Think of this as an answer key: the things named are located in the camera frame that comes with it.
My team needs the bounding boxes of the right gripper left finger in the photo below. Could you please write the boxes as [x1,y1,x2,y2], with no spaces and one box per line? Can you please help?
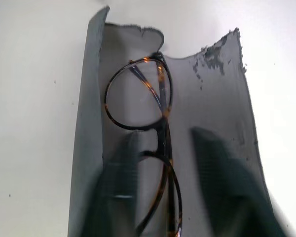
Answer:
[75,131,144,237]

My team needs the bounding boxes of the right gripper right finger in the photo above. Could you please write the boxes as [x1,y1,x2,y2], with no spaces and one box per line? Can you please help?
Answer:
[191,126,288,237]

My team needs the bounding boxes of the tortoiseshell round glasses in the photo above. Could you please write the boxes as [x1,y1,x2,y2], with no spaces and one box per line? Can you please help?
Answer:
[105,53,184,237]

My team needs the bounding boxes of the grey glasses case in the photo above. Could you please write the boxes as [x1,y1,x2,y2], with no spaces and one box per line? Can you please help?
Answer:
[68,5,291,237]

